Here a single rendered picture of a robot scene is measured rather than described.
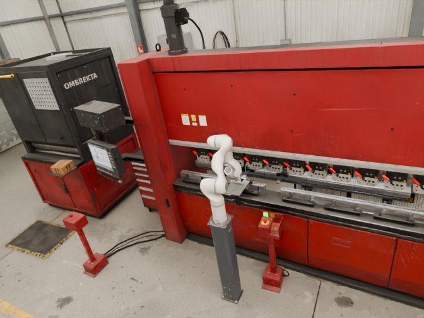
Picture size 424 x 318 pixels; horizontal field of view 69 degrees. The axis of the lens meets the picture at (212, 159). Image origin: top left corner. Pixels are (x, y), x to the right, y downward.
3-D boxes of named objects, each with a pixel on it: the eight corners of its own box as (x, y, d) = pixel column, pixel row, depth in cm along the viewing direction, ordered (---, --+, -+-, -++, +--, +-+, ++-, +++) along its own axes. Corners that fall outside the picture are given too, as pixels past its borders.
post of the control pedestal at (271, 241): (270, 272, 322) (267, 233, 297) (271, 268, 326) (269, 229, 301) (275, 274, 320) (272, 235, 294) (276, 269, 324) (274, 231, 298)
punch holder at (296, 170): (287, 173, 289) (286, 158, 282) (289, 169, 296) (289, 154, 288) (303, 176, 282) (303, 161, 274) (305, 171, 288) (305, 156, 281)
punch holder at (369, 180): (356, 184, 260) (358, 167, 253) (358, 178, 267) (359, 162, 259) (376, 187, 253) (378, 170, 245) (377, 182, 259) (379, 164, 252)
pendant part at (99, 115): (98, 178, 351) (72, 107, 311) (116, 168, 367) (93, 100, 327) (124, 189, 321) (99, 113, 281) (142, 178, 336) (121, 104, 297)
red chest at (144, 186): (145, 213, 464) (127, 156, 417) (164, 195, 501) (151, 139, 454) (171, 221, 440) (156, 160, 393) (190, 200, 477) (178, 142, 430)
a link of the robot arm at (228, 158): (240, 147, 283) (243, 175, 299) (224, 146, 291) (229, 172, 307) (236, 153, 277) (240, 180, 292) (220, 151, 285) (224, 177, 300)
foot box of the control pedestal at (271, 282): (260, 288, 321) (260, 280, 315) (267, 270, 340) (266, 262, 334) (279, 293, 312) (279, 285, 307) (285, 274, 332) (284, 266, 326)
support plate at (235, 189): (223, 193, 309) (223, 192, 309) (234, 179, 329) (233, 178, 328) (239, 196, 301) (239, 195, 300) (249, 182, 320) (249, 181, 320)
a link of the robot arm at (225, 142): (210, 194, 260) (228, 195, 255) (206, 190, 250) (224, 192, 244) (217, 139, 274) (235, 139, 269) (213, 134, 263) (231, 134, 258)
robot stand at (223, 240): (237, 304, 308) (225, 228, 261) (221, 298, 316) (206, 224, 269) (243, 289, 322) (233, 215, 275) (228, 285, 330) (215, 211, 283)
